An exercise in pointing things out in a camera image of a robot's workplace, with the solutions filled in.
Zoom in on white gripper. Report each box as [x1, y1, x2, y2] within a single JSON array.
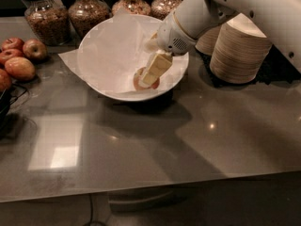
[[138, 12, 197, 88]]

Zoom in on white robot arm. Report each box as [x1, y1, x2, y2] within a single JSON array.
[[138, 0, 301, 85]]

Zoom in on white bowl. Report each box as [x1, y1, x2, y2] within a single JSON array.
[[76, 14, 190, 103]]

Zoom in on red apple top right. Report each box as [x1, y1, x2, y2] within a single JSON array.
[[23, 39, 48, 61]]

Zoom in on large red-yellow apple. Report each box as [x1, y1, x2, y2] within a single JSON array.
[[5, 56, 36, 81]]

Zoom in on red apple top left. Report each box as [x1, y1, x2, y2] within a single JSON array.
[[1, 38, 24, 51]]

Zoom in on red apple middle left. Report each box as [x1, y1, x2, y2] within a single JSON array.
[[0, 49, 24, 66]]

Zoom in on red apple at edge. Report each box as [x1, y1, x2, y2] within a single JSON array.
[[0, 69, 12, 91]]

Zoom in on glass cereal jar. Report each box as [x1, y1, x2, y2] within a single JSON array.
[[150, 0, 182, 20], [68, 0, 111, 38], [112, 0, 151, 15], [24, 0, 71, 46]]

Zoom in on white paper liner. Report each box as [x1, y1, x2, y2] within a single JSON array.
[[57, 8, 186, 96]]

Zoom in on front stack paper bowls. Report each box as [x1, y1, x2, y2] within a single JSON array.
[[210, 13, 272, 84]]

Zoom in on left glass cereal jar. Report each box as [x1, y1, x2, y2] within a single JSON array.
[[24, 0, 71, 46]]

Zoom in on black tray under bowls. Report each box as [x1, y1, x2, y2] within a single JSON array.
[[198, 46, 301, 88]]

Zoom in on black wire basket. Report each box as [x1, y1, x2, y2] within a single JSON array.
[[0, 84, 30, 139]]

